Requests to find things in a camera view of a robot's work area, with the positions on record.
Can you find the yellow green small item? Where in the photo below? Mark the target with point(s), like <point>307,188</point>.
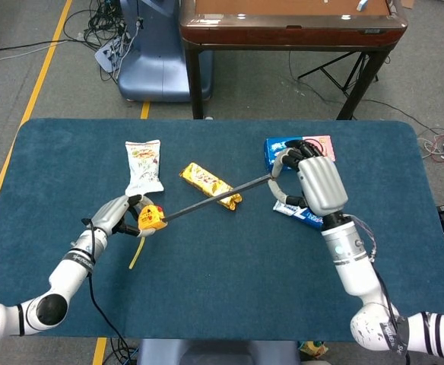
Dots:
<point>313,349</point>

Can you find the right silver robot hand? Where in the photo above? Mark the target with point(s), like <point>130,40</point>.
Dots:
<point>321,182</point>

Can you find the white snack bag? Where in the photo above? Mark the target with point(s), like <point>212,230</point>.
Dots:
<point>143,167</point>

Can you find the blue Oreo box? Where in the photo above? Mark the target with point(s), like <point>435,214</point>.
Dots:
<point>273,152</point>

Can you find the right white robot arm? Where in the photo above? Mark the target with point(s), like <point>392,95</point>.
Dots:
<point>355,266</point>

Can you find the grey blue robot torso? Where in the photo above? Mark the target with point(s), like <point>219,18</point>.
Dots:
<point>214,353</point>

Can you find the blue white mahjong tile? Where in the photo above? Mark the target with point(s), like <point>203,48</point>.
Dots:
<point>362,4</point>

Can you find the blue felt table mat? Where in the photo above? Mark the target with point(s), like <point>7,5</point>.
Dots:
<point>226,285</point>

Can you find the blue white toothpaste tube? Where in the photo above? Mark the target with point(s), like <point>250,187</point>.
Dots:
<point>309,218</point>

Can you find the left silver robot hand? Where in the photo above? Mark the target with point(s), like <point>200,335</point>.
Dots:
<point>110,214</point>

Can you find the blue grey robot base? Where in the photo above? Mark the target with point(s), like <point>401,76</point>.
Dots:
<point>157,64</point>

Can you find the gold biscuit pack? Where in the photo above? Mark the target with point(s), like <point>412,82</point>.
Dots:
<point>203,178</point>

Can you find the brown mahjong table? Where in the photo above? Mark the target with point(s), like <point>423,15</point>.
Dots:
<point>283,36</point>

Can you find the yellow tape measure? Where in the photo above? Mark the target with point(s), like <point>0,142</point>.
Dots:
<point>151,217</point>

